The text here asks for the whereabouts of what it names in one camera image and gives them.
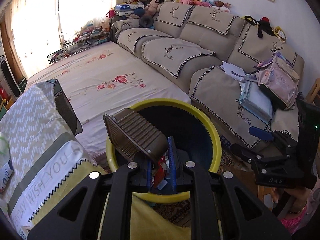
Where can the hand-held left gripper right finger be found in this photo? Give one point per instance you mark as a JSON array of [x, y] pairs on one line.
[[172, 165]]

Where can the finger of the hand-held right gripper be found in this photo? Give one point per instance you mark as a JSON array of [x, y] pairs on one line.
[[265, 158], [260, 132]]

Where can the white floral carton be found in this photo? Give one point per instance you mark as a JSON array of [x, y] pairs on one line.
[[5, 177]]

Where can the wooden chair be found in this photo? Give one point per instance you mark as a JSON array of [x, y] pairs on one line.
[[313, 90]]

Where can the black red mouse plush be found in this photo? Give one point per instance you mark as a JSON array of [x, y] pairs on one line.
[[262, 26]]

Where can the yellow hooded doll plush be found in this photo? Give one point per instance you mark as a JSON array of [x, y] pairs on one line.
[[280, 35]]

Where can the blue star-print case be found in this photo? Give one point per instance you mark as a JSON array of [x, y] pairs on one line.
[[126, 10]]

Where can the black yellow-rimmed bin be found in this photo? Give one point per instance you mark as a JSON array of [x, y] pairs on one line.
[[195, 130]]

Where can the dark green carton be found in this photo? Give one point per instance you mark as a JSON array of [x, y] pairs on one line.
[[22, 85]]

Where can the person's right hand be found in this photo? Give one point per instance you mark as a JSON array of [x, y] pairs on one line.
[[295, 197]]

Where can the dark round cushion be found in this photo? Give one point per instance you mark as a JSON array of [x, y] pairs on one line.
[[146, 21]]

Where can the brown ribbed plastic tray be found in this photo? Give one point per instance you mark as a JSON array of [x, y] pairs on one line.
[[135, 132]]

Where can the pile of books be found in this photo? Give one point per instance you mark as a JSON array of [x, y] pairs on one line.
[[92, 33]]

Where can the red snack bag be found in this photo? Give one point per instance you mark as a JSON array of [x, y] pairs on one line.
[[160, 171]]

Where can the pink school backpack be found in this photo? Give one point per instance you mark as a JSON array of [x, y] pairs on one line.
[[277, 82]]

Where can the red handbag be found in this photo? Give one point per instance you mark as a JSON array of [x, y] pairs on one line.
[[112, 13]]

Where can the black white tower fan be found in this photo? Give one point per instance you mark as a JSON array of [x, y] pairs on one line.
[[8, 77]]

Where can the blue round plush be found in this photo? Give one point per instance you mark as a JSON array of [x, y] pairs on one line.
[[139, 12]]

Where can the floral bed sheet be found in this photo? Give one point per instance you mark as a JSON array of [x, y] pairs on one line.
[[112, 100]]

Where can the beige sofa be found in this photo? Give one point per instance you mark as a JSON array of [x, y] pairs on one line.
[[195, 30]]

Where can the loose white papers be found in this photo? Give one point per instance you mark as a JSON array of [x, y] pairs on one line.
[[232, 70]]

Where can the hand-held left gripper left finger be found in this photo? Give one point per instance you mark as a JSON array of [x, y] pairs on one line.
[[149, 175]]

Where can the sheer embroidered curtain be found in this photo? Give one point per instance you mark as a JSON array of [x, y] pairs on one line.
[[32, 17], [87, 2]]

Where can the person's right forearm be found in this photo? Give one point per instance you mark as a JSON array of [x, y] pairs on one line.
[[300, 222]]

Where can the stack of clear folders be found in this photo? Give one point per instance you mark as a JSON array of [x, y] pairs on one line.
[[257, 102]]

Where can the low glass shelf with clutter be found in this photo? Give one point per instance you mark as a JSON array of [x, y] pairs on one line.
[[62, 52]]

